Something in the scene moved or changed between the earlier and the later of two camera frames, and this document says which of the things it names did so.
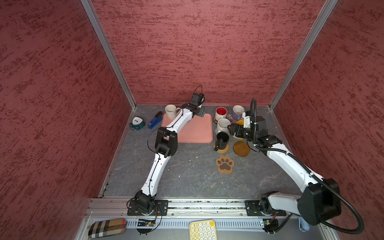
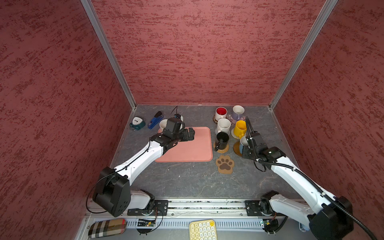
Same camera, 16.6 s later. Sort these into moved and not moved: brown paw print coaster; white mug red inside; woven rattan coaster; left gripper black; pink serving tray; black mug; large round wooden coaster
Moved: left gripper black; pink serving tray
Not moved: large round wooden coaster; brown paw print coaster; white mug red inside; woven rattan coaster; black mug
